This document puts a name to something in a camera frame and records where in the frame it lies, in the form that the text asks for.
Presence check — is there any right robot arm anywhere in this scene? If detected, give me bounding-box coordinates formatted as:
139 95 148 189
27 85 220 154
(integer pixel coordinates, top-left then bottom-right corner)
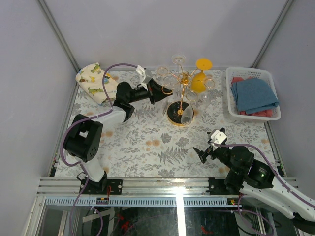
194 128 315 235

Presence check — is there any tall clear flute glass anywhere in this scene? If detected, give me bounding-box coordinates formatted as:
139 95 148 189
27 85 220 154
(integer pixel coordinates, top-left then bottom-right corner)
178 102 193 125

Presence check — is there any white plastic basket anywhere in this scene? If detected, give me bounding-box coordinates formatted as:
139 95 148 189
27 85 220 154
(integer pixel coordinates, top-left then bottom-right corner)
226 67 281 123

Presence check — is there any plain clear flute glass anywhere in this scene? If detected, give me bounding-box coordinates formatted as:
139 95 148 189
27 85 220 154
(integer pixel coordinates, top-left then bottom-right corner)
161 99 169 115

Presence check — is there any dinosaur print cloth bag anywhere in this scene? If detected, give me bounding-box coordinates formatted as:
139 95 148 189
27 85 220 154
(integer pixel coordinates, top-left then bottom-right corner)
75 62 118 104

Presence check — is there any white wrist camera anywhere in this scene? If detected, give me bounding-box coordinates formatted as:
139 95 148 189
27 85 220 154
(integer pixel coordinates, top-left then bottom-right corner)
136 65 152 90
208 129 227 150

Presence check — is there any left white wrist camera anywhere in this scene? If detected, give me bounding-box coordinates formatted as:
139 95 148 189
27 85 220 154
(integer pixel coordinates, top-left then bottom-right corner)
136 65 152 90

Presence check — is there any short clear wine glass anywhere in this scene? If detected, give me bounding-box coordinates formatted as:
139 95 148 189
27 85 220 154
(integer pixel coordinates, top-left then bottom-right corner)
171 54 186 78

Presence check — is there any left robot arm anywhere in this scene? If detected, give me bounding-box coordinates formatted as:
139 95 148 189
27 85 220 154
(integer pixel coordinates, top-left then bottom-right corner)
61 79 173 194

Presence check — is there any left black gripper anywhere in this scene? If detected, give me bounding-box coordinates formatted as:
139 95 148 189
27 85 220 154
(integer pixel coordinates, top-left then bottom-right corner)
127 78 172 104

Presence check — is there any slim clear champagne flute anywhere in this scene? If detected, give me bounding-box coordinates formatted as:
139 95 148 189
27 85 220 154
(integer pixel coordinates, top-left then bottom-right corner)
162 75 177 95

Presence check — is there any blue folded cloth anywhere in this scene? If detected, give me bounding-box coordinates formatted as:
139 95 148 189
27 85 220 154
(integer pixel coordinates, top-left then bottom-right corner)
231 77 280 114

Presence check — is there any red cloth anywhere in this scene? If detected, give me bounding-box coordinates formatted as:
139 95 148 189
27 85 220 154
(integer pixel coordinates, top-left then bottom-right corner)
231 77 272 118

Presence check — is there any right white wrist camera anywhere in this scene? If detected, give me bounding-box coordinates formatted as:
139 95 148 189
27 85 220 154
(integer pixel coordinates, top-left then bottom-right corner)
208 129 227 150

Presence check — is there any gold wine glass rack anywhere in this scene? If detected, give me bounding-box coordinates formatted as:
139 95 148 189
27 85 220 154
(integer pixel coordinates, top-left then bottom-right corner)
156 65 216 127

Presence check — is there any yellow plastic goblet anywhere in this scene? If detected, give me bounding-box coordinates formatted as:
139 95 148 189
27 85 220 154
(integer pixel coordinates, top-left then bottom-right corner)
190 58 212 94

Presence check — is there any aluminium front rail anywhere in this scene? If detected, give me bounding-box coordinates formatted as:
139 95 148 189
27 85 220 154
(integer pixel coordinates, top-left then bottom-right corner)
37 177 238 207

